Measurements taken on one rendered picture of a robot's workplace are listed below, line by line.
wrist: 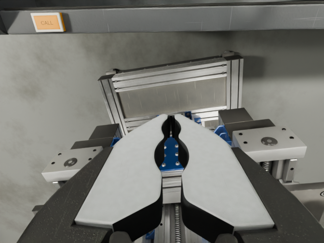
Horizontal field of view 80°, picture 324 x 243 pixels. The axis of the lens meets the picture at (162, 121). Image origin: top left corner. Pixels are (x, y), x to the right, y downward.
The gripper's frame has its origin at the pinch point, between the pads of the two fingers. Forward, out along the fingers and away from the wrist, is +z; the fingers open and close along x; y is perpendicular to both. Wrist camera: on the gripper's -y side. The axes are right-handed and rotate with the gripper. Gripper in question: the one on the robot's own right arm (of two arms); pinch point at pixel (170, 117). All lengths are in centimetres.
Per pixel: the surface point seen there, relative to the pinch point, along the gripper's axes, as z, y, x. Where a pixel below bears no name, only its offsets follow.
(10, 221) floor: 123, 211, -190
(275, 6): 27.8, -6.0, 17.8
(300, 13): 27.8, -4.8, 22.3
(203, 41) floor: 123, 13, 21
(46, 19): 26.5, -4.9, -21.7
